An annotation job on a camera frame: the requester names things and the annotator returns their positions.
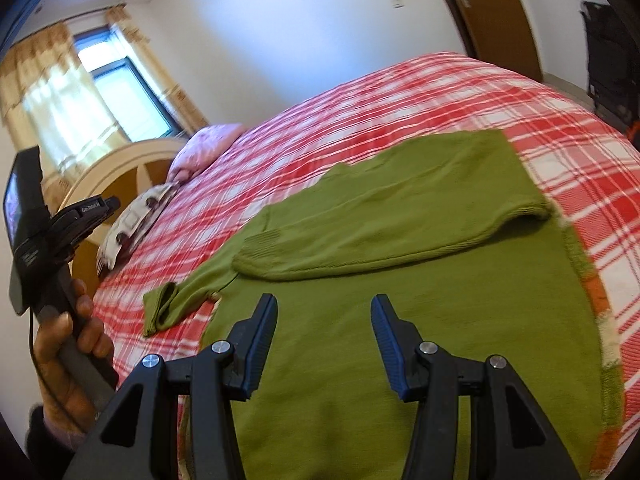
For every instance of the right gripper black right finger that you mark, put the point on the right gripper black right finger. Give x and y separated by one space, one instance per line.
511 437

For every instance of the green knitted sweater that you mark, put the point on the green knitted sweater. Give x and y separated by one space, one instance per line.
454 231

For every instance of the window with dark frame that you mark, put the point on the window with dark frame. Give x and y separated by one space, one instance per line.
127 93

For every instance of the pink pillow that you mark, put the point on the pink pillow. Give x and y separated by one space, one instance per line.
204 148

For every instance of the beige patterned curtain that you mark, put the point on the beige patterned curtain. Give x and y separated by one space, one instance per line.
49 100
170 93

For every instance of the brown wooden door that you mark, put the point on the brown wooden door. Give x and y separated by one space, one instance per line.
498 32

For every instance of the beige patterned curtain right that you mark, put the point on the beige patterned curtain right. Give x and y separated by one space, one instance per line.
170 93

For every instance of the red white plaid bedspread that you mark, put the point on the red white plaid bedspread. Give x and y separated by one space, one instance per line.
586 166

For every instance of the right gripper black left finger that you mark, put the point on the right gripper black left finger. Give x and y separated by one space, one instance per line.
135 437

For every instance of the beige patterned curtain left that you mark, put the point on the beige patterned curtain left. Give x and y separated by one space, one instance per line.
49 100

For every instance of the patterned white brown pillow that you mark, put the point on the patterned white brown pillow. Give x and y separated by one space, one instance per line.
132 225

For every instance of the cream round headboard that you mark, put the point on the cream round headboard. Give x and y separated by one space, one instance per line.
125 173

